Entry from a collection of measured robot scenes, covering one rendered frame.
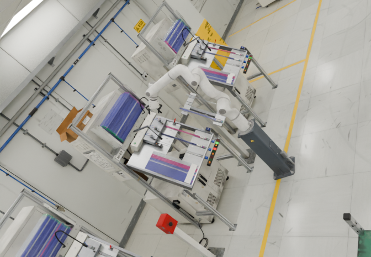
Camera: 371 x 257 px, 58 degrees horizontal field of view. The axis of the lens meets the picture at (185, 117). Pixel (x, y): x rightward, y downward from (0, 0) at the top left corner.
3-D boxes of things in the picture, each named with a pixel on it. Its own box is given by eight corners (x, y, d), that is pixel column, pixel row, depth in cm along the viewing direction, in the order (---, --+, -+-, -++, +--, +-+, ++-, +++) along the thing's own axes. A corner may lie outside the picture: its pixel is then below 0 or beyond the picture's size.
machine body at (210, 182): (232, 173, 415) (200, 143, 391) (215, 225, 375) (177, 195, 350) (196, 179, 462) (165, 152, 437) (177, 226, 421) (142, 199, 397)
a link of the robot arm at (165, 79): (170, 83, 296) (148, 100, 313) (176, 77, 309) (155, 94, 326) (163, 75, 295) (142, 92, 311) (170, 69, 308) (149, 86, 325)
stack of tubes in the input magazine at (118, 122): (144, 106, 368) (127, 90, 358) (123, 142, 339) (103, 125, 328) (138, 109, 377) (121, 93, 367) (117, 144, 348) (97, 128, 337)
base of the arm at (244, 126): (254, 117, 332) (243, 105, 325) (253, 131, 319) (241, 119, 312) (239, 124, 344) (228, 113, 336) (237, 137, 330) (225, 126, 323)
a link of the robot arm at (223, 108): (239, 109, 325) (224, 93, 316) (239, 121, 311) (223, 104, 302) (229, 114, 332) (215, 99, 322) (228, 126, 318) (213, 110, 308)
